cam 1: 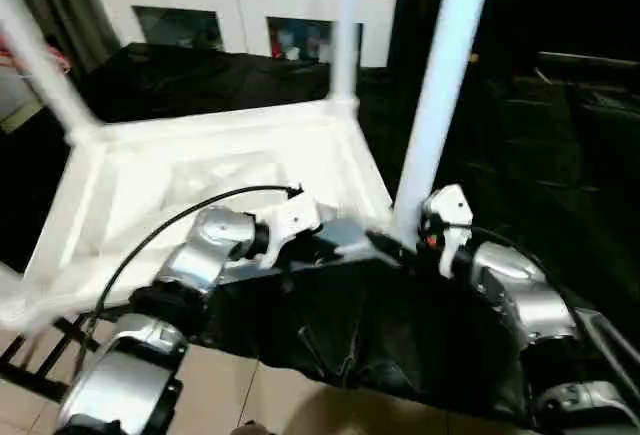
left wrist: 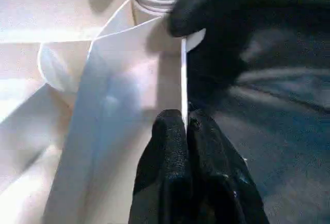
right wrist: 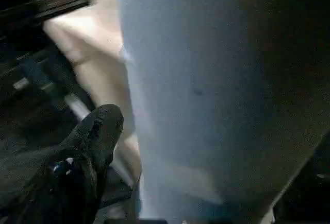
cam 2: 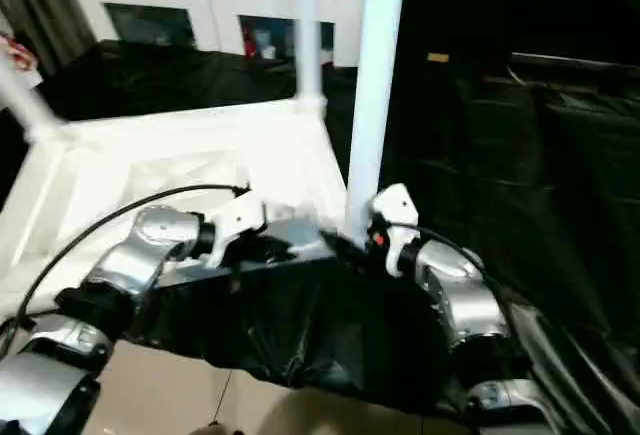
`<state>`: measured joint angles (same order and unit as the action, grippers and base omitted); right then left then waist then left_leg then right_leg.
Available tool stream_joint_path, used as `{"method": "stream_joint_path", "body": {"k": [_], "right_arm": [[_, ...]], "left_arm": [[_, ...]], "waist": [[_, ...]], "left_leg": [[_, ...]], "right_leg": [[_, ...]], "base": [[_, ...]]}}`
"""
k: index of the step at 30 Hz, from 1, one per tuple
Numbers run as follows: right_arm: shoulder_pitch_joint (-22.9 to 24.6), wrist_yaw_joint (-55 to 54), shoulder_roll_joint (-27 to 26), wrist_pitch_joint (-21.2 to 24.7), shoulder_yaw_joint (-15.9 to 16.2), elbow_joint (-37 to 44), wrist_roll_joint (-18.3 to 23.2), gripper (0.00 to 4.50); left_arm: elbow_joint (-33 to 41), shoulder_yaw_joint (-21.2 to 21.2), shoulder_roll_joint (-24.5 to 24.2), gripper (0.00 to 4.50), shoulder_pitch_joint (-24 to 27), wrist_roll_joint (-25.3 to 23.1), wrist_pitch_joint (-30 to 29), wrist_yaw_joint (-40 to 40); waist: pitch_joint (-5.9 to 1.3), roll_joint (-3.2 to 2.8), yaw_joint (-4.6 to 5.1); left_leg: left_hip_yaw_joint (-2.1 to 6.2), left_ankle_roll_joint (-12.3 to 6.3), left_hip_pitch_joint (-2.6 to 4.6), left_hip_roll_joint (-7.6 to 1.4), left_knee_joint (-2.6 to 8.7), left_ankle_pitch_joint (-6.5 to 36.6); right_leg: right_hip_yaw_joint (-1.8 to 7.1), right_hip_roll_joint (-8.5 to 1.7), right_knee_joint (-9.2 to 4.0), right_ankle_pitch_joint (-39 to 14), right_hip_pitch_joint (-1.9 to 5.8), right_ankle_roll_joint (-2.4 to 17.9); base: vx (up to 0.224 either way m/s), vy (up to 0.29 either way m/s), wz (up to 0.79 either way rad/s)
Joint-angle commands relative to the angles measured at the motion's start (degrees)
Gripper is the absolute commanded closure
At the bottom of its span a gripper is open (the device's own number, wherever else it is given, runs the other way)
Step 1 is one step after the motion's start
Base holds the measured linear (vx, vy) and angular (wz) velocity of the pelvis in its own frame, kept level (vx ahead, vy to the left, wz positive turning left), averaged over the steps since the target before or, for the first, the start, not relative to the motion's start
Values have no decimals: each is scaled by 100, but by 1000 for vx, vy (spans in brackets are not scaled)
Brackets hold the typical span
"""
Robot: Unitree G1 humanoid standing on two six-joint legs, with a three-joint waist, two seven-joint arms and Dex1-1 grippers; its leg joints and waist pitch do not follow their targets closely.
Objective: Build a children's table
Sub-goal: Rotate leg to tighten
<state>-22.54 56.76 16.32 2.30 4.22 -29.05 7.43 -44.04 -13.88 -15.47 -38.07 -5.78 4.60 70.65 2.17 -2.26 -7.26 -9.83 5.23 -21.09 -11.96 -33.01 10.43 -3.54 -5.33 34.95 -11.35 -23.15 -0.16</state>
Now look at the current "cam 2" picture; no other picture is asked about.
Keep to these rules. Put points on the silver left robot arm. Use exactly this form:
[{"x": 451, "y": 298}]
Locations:
[{"x": 135, "y": 255}]

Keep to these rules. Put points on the black metal bar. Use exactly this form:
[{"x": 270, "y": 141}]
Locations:
[{"x": 575, "y": 62}]

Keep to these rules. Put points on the white plastic table leg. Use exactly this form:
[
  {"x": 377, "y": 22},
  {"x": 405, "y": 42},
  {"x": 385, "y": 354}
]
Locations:
[
  {"x": 307, "y": 30},
  {"x": 30, "y": 105},
  {"x": 372, "y": 105}
]

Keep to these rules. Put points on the white plastic table top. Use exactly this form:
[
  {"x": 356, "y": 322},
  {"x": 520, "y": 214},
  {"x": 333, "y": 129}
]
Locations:
[{"x": 150, "y": 145}]

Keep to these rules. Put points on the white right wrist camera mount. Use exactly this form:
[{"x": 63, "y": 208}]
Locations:
[{"x": 395, "y": 202}]

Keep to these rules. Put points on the small white jar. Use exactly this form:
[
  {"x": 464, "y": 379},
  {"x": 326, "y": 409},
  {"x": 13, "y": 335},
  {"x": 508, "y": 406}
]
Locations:
[{"x": 269, "y": 52}]

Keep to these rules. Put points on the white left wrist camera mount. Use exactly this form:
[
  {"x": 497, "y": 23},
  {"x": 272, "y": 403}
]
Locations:
[{"x": 240, "y": 215}]

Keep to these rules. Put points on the grey curtain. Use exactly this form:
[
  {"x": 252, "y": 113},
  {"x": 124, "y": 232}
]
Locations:
[{"x": 45, "y": 5}]

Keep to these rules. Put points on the small yellow label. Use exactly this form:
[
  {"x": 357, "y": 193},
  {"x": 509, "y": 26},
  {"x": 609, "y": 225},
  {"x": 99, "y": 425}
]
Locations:
[{"x": 438, "y": 57}]

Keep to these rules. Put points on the red bottle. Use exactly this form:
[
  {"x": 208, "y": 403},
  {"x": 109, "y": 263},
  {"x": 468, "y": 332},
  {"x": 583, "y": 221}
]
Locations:
[{"x": 250, "y": 44}]

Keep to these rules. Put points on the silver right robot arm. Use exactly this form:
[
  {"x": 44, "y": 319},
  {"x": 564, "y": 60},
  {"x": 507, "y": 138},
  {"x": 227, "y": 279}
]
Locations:
[{"x": 465, "y": 295}]

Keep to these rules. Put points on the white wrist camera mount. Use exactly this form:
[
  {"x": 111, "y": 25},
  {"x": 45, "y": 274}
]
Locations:
[
  {"x": 395, "y": 202},
  {"x": 240, "y": 215}
]

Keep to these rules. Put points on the black mat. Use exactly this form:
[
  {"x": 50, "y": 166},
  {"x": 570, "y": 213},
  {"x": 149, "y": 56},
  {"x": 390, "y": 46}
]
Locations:
[{"x": 325, "y": 330}]

